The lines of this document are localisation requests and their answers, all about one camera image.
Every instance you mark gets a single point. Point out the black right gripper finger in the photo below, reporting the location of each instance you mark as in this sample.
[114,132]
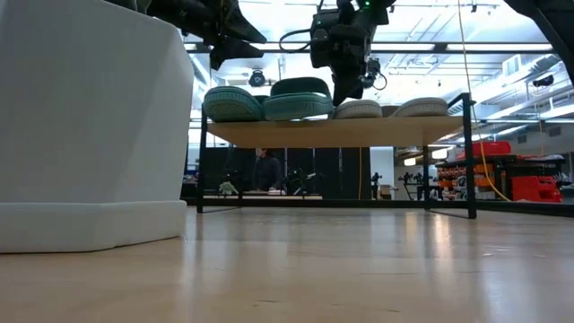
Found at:
[359,85]
[343,87]

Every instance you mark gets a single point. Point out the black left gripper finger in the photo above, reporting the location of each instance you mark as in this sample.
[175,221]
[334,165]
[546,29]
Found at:
[233,51]
[244,27]

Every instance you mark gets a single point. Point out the grey rubber slide sandal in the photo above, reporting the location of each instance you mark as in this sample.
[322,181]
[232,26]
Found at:
[423,107]
[359,110]

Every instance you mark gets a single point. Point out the teal rubber slide sandal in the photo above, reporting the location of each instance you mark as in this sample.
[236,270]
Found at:
[231,105]
[296,105]

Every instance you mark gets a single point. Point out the black background robot arm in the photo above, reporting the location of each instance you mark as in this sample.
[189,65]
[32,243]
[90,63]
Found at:
[298,181]

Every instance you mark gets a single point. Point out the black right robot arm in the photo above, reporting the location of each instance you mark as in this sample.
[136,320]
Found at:
[547,27]

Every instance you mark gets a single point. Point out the black round hanging device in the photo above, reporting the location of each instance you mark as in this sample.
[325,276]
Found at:
[257,78]

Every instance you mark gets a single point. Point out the black partition panels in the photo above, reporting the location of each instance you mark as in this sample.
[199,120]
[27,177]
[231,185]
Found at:
[332,172]

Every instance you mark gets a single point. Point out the black equipment stand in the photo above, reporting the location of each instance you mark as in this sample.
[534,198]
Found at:
[376,184]
[412,184]

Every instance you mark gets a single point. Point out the small cardboard box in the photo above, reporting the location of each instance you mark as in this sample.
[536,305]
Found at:
[385,192]

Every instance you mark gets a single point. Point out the person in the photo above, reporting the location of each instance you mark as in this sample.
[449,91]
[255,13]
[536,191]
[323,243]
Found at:
[267,172]

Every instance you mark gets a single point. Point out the small green plant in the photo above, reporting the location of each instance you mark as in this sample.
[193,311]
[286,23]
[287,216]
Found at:
[228,188]

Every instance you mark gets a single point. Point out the red storage bins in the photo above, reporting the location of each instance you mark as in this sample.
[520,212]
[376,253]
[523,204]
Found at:
[491,149]

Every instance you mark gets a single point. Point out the white planter pot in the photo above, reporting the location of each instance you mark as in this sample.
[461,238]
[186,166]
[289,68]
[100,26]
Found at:
[89,134]

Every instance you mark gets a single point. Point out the black storage rack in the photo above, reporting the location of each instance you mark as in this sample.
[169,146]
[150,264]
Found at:
[500,161]

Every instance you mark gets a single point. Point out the black ceiling device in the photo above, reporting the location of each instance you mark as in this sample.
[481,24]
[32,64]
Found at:
[543,81]

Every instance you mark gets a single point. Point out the red tool cabinet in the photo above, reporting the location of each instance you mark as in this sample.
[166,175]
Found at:
[533,188]

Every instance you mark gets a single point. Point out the black overhead camera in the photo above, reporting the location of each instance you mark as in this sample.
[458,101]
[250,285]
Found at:
[374,74]

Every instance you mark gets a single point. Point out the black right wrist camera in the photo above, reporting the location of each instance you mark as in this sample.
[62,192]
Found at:
[325,38]

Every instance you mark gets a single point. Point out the wooden shelf with black frame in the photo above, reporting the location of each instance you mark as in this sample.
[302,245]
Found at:
[332,132]

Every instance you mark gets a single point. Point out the black table edge rail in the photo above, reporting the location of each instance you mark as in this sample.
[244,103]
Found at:
[359,203]

